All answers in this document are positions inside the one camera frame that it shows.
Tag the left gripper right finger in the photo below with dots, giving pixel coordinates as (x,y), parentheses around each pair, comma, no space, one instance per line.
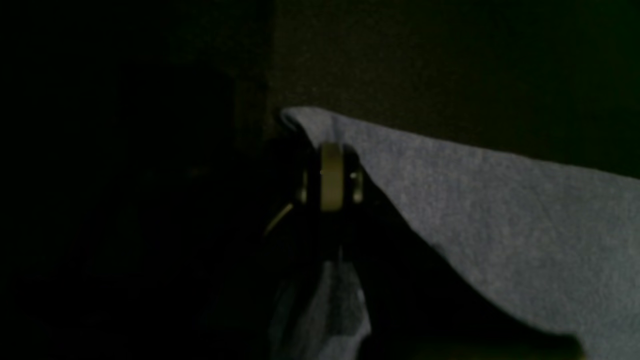
(419,306)

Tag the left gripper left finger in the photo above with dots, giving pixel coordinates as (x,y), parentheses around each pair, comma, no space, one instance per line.
(276,290)

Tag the blue-grey t-shirt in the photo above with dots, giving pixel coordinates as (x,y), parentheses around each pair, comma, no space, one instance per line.
(557,246)

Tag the black table cloth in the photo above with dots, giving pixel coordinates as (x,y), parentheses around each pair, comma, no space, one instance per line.
(129,129)

